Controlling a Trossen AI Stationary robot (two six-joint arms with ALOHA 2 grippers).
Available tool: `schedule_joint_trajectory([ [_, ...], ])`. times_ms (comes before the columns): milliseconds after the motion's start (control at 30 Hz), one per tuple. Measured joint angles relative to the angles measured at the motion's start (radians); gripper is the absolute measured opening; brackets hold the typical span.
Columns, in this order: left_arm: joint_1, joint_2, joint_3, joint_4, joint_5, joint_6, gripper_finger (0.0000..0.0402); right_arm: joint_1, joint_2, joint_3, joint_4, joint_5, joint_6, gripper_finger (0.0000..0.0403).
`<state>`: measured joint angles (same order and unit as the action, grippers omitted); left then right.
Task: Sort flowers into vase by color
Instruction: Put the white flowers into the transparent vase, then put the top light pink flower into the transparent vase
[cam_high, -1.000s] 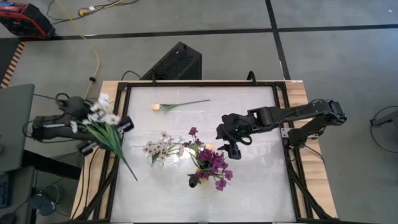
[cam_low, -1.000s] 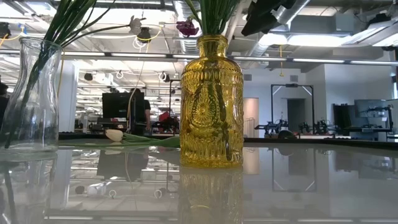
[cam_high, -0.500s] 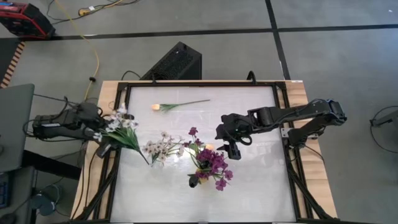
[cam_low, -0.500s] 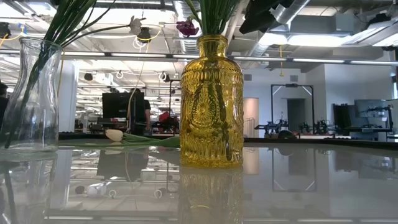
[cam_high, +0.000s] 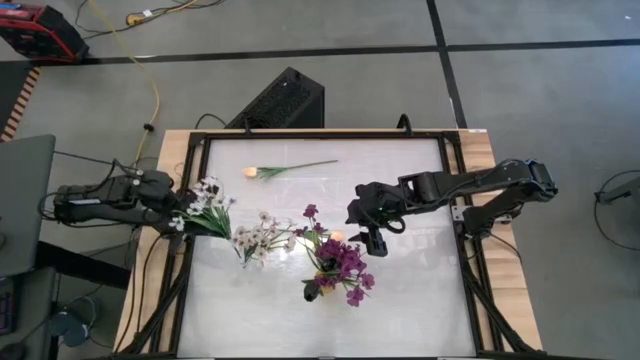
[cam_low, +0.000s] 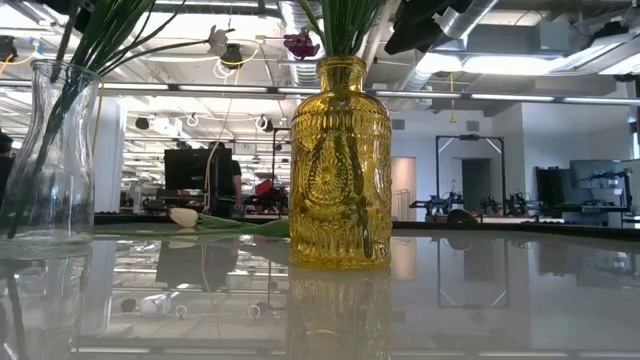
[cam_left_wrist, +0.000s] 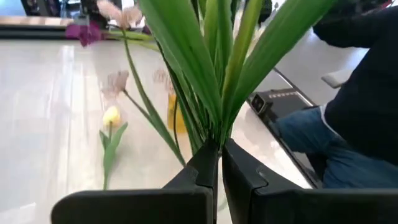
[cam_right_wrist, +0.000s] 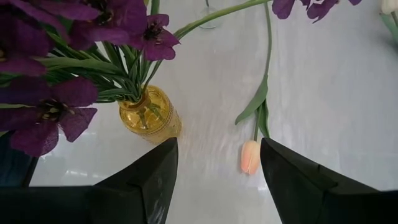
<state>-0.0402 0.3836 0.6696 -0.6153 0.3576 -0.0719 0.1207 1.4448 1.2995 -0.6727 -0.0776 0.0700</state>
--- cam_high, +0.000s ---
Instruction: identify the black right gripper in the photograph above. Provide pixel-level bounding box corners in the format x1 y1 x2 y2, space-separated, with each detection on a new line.
344 180 409 259

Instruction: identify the purple flower bunch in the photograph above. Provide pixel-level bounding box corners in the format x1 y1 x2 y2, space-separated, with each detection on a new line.
294 203 376 308

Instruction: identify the white flower bunch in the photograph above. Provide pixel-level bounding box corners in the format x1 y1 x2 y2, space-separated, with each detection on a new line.
232 209 304 269
167 174 237 240

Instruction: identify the yellow embossed glass vase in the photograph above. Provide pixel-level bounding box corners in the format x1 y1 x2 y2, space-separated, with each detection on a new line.
302 273 341 304

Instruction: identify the grey laptop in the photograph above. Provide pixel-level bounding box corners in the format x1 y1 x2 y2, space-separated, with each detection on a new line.
0 133 57 279

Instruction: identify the black computer tower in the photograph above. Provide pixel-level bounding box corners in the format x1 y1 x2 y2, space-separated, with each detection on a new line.
224 65 326 130

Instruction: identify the yellow power plug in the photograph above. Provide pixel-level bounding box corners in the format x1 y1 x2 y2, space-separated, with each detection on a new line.
125 10 154 27

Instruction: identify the black mat with striped edge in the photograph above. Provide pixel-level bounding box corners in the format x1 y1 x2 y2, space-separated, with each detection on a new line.
0 60 42 144

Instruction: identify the red and black toolbox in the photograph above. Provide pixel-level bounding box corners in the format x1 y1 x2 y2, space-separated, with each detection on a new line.
0 1 91 64

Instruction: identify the yellow floor cable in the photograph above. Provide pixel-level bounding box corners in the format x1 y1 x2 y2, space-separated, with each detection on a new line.
85 0 161 164

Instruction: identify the black aluminium table frame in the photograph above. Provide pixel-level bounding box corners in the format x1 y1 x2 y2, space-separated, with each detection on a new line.
113 127 546 360

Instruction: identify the black cable loop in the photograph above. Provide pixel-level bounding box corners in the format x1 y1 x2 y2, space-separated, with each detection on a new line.
396 112 415 137

